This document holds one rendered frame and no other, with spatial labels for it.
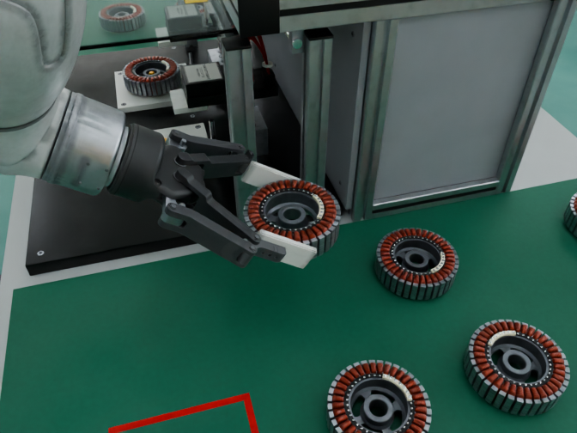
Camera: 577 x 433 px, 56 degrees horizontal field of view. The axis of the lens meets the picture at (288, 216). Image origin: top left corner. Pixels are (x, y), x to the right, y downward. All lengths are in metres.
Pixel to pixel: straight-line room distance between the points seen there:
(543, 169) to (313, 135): 0.47
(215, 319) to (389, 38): 0.42
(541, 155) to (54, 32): 0.88
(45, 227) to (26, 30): 0.55
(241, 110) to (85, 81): 0.60
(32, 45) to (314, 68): 0.39
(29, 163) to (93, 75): 0.74
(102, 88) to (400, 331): 0.79
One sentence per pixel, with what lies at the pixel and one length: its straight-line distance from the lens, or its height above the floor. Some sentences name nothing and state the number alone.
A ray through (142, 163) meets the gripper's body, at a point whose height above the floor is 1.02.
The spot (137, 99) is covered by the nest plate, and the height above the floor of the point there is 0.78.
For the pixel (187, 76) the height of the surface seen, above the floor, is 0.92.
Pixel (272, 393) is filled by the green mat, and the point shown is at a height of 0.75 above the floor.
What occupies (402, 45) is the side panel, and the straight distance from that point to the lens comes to 0.72.
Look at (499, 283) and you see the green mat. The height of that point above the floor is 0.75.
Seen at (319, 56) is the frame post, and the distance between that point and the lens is 0.69.
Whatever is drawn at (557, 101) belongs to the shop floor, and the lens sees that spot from 2.89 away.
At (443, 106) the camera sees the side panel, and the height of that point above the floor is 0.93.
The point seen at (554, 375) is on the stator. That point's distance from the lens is 0.70.
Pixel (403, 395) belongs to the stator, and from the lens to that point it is 0.64.
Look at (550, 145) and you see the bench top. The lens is 1.12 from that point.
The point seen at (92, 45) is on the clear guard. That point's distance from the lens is 0.66.
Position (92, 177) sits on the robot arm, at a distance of 0.54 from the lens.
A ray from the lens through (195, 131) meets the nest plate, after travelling 1.00.
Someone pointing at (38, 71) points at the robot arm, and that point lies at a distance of 0.40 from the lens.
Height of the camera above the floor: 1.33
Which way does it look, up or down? 43 degrees down
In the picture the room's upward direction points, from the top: straight up
